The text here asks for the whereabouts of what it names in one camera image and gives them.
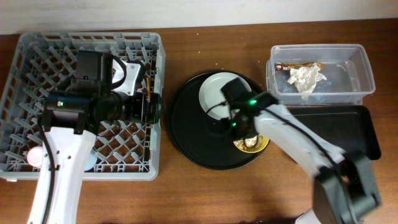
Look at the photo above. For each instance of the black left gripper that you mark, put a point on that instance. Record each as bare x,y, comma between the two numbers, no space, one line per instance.
140,114

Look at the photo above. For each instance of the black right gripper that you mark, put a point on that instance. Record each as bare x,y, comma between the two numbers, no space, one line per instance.
235,130

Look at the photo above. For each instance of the small gold plate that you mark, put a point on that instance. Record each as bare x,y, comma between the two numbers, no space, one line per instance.
252,145

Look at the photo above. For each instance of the brown snack wrapper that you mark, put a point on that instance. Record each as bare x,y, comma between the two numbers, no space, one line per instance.
289,66

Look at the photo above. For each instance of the white tissue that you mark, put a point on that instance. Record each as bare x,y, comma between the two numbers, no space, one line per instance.
305,80

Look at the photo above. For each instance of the blue plastic cup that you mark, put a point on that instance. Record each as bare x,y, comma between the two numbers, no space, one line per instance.
91,160

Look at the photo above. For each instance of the pink plastic cup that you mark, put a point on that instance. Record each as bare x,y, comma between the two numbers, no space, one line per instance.
35,156

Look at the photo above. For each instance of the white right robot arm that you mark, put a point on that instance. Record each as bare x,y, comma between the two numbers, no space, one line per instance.
344,185

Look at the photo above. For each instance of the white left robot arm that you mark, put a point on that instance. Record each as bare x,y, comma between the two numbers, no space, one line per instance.
103,89

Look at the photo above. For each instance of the clear plastic waste bin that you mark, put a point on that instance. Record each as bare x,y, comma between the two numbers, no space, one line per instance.
346,66

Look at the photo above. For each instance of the grey dishwasher rack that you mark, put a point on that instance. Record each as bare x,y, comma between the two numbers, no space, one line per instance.
124,150

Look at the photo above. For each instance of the white round plate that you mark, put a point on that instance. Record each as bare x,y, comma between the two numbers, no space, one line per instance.
210,94

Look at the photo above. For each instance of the round black tray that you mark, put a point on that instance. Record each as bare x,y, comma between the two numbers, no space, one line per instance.
194,133

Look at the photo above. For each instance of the black rectangular tray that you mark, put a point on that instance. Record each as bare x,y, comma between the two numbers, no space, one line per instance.
349,127

